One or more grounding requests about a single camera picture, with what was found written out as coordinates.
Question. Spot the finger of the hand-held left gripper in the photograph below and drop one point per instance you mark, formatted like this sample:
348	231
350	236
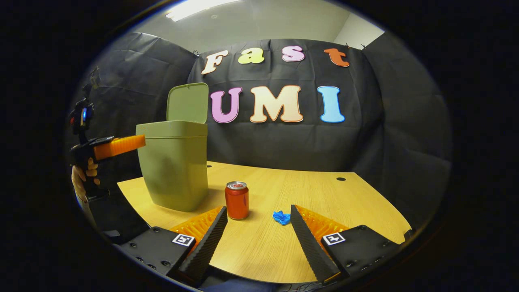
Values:
121	145

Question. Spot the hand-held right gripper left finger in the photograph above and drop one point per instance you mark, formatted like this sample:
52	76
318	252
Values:
206	247

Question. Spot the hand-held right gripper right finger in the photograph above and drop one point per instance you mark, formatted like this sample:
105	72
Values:
310	247

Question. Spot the blue paper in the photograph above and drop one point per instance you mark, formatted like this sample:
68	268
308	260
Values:
281	217

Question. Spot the red pop can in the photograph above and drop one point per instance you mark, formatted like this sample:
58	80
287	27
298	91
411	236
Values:
236	202

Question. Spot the green desktop garbage bin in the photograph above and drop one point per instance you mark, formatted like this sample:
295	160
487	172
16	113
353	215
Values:
174	170

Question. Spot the wooden desktop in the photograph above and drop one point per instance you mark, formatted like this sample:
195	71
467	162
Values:
263	251

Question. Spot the person's blue clothing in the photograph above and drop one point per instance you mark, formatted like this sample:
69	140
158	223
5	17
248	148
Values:
239	286

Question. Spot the small black box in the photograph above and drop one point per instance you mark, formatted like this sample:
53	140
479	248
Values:
112	234

